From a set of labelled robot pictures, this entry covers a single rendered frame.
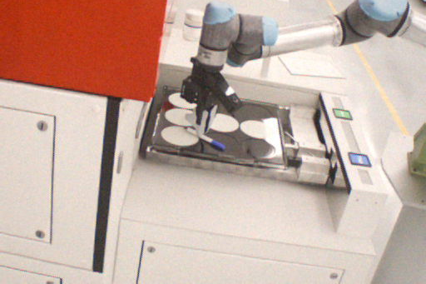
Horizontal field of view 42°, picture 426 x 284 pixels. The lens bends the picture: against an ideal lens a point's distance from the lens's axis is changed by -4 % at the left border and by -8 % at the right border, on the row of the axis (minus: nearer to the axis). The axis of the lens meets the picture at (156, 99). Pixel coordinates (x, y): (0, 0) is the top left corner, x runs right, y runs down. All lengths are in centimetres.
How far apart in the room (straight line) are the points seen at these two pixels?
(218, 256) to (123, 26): 68
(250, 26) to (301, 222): 51
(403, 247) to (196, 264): 82
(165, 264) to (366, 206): 51
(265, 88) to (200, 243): 65
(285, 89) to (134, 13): 101
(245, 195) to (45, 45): 75
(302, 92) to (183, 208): 64
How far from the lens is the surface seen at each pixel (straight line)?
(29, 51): 99
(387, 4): 163
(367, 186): 143
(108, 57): 96
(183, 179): 153
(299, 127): 179
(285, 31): 163
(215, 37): 142
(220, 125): 165
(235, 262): 143
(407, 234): 199
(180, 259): 143
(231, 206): 147
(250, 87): 185
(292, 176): 161
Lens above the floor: 166
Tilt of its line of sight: 26 degrees down
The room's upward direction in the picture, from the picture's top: 8 degrees clockwise
